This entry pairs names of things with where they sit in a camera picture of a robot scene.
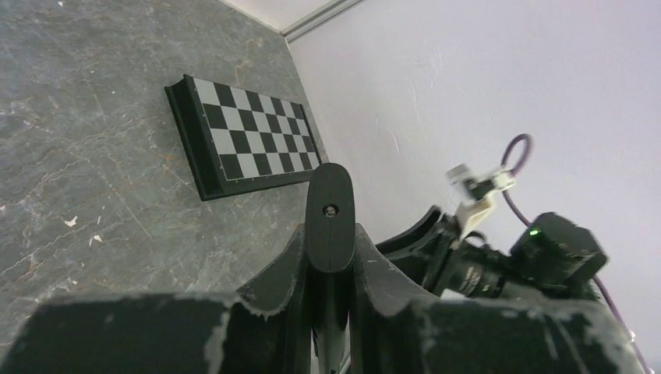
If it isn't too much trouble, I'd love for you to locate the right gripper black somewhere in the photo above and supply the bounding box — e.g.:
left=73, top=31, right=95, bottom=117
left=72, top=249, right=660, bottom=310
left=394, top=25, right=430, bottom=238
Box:
left=376, top=205, right=459, bottom=297

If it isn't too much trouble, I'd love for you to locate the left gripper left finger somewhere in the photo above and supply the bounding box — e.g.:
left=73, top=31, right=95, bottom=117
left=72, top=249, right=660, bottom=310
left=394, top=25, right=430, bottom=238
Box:
left=1, top=226, right=310, bottom=373

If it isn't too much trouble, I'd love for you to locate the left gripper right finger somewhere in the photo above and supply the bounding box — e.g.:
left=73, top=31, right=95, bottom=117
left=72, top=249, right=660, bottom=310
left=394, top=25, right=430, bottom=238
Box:
left=350, top=225, right=642, bottom=373

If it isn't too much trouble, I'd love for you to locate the black remote control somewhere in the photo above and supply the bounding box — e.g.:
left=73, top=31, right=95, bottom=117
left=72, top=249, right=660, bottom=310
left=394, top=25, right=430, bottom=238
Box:
left=305, top=163, right=356, bottom=373

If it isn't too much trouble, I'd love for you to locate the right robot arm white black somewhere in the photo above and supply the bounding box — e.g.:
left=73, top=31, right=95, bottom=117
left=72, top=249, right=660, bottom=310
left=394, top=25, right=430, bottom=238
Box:
left=376, top=206, right=608, bottom=302

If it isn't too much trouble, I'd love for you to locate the black white chessboard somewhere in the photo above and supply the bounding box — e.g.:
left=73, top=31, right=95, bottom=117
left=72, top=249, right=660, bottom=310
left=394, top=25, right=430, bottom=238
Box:
left=164, top=75, right=323, bottom=201

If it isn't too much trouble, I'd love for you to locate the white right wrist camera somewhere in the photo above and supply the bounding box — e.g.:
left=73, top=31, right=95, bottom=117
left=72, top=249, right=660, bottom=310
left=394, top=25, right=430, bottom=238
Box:
left=446, top=164, right=515, bottom=241

